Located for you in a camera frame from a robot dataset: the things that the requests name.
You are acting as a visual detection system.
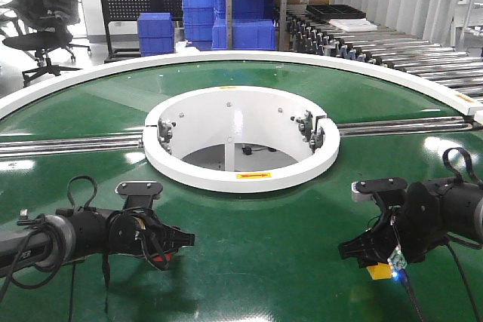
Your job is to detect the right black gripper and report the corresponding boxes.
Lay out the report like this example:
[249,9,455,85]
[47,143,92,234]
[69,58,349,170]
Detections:
[395,180,449,264]

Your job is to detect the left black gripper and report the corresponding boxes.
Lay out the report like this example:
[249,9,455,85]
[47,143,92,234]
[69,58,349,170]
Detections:
[106,208,195,271]

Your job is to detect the yellow cube block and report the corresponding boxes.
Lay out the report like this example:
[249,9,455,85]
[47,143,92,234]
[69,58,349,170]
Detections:
[366,263,392,281]

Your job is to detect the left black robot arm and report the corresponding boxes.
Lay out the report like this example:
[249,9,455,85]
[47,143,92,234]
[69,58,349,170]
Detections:
[1,207,195,277]

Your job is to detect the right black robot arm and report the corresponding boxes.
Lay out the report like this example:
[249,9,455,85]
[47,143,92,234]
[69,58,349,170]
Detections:
[152,176,482,273]

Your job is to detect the steel roller conveyor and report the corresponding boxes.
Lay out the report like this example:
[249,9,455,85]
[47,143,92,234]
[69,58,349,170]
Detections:
[287,10,482,102]

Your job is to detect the black tray on conveyor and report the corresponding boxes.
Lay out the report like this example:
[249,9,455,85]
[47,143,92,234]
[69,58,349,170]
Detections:
[306,4,366,20]

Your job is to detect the stacked blue crates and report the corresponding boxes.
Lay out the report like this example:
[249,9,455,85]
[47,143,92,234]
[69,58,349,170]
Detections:
[182,0,277,51]

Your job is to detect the black office chair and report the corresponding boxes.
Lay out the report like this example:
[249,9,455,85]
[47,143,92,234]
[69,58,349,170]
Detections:
[2,0,80,87]

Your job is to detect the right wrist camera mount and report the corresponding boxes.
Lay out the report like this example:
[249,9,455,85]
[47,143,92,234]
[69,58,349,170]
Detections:
[351,177,408,210]

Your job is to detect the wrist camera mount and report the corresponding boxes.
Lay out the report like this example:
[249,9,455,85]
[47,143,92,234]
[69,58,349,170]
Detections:
[351,177,408,210]
[115,181,163,210]

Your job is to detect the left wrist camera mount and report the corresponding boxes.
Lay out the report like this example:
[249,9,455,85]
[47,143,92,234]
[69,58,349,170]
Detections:
[115,181,163,210]

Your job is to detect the white inner ring housing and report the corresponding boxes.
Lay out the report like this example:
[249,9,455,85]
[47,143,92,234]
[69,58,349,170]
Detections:
[142,86,340,193]

